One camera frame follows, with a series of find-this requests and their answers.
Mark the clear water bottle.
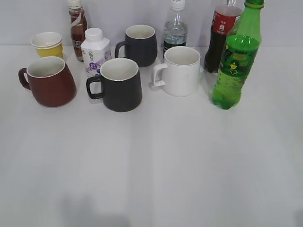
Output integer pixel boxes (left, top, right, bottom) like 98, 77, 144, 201
162, 0, 187, 57

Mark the black mug front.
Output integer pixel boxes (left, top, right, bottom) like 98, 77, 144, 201
86, 58, 143, 112

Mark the green soda bottle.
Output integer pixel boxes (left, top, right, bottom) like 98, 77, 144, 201
212, 0, 264, 110

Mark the white yogurt drink bottle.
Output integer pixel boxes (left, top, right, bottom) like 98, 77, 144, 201
80, 28, 112, 77

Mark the white ceramic mug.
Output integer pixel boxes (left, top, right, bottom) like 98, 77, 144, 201
151, 46, 201, 97

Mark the brown coffee drink bottle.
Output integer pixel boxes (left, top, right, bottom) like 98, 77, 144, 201
68, 0, 88, 61

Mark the dark red ceramic mug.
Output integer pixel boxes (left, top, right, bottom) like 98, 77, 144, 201
18, 56, 76, 107

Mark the dark grey mug rear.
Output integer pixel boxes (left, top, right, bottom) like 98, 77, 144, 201
115, 25, 158, 67

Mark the yellow paper cup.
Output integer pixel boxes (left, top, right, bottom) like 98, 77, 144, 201
30, 32, 63, 59

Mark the cola bottle red label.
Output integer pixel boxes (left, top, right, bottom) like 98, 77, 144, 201
204, 0, 242, 73

